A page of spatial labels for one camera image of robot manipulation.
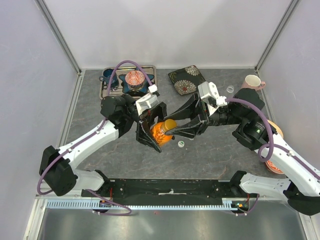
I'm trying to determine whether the clear Pocari Sweat bottle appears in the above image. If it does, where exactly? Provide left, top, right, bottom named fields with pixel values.
left=226, top=85, right=235, bottom=94

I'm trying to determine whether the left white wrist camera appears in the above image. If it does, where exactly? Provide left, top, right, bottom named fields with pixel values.
left=135, top=84, right=160, bottom=116

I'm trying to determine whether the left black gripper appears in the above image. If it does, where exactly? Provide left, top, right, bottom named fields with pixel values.
left=122, top=92, right=172, bottom=151

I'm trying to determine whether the beige bird plate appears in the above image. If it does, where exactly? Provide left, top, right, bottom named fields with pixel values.
left=267, top=120, right=284, bottom=139

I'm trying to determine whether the orange juice bottle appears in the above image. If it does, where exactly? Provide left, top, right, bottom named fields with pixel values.
left=151, top=119, right=177, bottom=147

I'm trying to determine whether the aluminium frame post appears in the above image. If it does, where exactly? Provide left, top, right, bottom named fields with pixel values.
left=35, top=0, right=82, bottom=75
left=254, top=0, right=300, bottom=74

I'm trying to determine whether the orange patterned bowl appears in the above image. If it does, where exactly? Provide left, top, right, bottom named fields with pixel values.
left=125, top=70, right=146, bottom=88

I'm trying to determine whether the slotted cable duct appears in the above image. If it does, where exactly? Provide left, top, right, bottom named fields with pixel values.
left=45, top=199, right=241, bottom=211

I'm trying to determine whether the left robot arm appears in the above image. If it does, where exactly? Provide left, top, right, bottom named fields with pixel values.
left=37, top=93, right=167, bottom=197

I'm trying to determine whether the purple cable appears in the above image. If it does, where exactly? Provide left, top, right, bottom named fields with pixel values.
left=224, top=97, right=320, bottom=180
left=36, top=59, right=155, bottom=216

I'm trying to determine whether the metal tray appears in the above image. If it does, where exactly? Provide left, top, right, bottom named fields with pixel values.
left=99, top=64, right=158, bottom=101

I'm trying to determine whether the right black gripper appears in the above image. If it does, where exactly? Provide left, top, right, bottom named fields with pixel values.
left=162, top=93, right=242, bottom=141

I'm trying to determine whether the black floral rectangular plate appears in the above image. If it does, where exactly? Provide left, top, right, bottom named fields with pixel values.
left=168, top=65, right=206, bottom=96

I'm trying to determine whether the right aluminium frame post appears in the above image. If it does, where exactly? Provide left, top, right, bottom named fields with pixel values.
left=254, top=0, right=300, bottom=74

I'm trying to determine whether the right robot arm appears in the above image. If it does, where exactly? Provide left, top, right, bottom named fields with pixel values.
left=167, top=88, right=320, bottom=216

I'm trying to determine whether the green white bottle cap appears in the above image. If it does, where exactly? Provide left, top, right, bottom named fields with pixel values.
left=177, top=140, right=185, bottom=148

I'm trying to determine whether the red white patterned bowl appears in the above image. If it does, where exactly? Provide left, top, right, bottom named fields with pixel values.
left=265, top=160, right=284, bottom=175

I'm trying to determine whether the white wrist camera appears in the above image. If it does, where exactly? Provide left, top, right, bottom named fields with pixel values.
left=135, top=84, right=160, bottom=116
left=198, top=81, right=228, bottom=117

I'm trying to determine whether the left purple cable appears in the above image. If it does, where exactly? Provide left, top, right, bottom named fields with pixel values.
left=36, top=59, right=155, bottom=216

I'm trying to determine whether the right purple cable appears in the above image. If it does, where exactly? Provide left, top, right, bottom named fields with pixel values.
left=224, top=97, right=320, bottom=180

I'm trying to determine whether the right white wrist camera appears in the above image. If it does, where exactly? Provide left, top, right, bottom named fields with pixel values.
left=198, top=81, right=228, bottom=117

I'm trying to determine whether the left aluminium frame post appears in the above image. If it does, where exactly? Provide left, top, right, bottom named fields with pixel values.
left=35, top=0, right=82, bottom=75

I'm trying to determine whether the pink mug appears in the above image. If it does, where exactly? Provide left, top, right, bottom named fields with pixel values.
left=241, top=74, right=266, bottom=91

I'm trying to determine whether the blue mug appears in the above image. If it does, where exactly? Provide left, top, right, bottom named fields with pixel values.
left=99, top=68, right=119, bottom=88

